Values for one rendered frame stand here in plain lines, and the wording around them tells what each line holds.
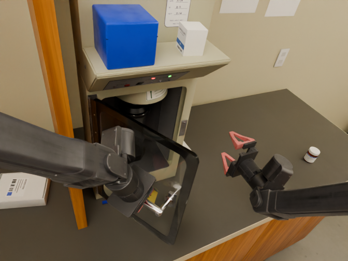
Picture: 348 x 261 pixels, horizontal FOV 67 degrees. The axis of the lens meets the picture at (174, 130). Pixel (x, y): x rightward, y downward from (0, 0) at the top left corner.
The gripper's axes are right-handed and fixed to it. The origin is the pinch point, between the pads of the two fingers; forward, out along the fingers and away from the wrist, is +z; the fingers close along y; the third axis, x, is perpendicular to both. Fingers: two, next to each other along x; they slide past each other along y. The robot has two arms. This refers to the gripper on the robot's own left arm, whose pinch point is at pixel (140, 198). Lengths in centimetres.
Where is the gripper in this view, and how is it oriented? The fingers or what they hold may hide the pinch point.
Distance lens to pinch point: 68.6
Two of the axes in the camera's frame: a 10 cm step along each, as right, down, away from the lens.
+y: -5.5, 7.7, -3.3
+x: 8.3, 4.5, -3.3
